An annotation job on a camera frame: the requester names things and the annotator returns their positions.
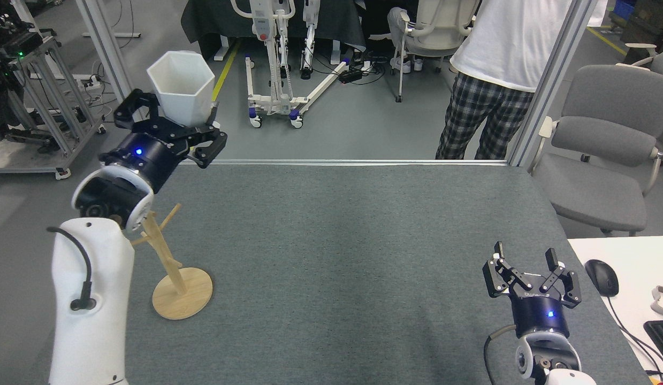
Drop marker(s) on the dark green box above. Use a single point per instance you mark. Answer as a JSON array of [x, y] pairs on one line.
[[647, 21]]

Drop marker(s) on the silver frame post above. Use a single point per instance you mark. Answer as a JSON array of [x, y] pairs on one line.
[[104, 48], [553, 80]]

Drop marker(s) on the white power strip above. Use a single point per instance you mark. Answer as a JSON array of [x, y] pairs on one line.
[[90, 81]]

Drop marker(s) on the blue crate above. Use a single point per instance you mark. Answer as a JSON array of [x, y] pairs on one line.
[[624, 6]]

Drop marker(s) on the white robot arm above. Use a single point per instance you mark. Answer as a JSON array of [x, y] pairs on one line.
[[545, 363], [96, 321]]

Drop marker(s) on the white hexagonal cup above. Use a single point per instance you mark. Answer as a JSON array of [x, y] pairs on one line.
[[184, 101]]

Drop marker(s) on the white wheeled stand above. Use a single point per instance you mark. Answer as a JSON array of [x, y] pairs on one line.
[[272, 53]]

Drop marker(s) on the grey padded chair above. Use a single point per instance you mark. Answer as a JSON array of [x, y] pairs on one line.
[[604, 133]]

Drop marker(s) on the silver frame rail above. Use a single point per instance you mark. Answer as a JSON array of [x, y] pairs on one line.
[[363, 162]]

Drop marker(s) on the white side table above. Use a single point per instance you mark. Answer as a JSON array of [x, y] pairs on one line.
[[636, 262]]

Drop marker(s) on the black computer mouse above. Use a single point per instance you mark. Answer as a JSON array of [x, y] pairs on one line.
[[601, 278]]

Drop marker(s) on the black power strip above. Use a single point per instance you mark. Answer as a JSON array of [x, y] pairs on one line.
[[350, 76]]

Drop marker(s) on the wooden cup rack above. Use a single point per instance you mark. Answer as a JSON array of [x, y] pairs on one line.
[[184, 297]]

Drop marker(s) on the white office chair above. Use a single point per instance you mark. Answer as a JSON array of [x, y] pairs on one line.
[[438, 27]]

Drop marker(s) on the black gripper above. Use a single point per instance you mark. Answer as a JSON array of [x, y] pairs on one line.
[[542, 315], [149, 155]]

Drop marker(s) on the person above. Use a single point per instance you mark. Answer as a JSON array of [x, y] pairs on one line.
[[513, 43], [398, 32]]

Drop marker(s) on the beige headset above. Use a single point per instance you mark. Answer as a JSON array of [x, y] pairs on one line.
[[662, 302]]

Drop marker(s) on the aluminium frame cart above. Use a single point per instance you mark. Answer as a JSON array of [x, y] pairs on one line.
[[26, 170]]

